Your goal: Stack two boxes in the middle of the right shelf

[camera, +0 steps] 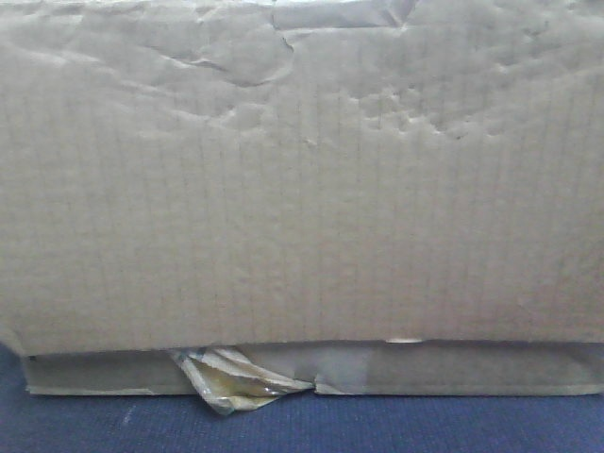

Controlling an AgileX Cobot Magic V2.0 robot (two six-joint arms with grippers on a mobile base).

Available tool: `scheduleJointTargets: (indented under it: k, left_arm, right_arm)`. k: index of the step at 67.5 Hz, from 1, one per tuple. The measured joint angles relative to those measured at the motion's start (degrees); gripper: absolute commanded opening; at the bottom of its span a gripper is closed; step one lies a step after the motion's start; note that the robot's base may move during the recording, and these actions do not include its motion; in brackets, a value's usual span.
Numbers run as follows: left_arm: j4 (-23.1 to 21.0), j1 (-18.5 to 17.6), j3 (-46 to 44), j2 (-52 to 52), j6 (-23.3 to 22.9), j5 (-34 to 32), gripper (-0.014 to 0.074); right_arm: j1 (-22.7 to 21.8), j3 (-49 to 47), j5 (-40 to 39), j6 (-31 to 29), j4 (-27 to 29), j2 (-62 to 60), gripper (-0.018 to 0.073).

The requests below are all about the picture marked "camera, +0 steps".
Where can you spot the large brown cardboard box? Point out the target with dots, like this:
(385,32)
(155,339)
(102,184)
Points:
(381,197)

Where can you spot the peeling clear packing tape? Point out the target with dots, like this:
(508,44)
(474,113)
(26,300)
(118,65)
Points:
(229,382)

